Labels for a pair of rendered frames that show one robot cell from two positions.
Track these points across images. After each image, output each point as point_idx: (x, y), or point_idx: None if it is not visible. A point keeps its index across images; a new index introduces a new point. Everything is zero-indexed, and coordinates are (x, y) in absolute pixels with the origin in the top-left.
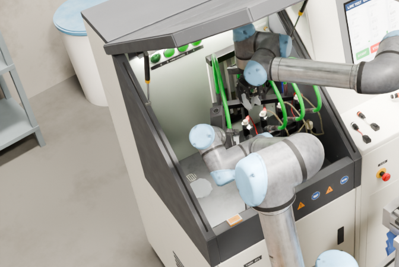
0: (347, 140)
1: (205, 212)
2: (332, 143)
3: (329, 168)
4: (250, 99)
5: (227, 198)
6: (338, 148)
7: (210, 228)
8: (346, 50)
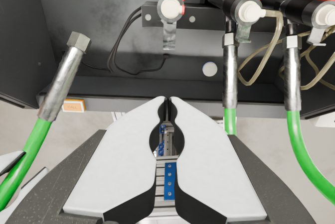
0: (322, 112)
1: (69, 8)
2: (310, 70)
3: (252, 109)
4: (176, 150)
5: (111, 5)
6: (304, 83)
7: (28, 106)
8: None
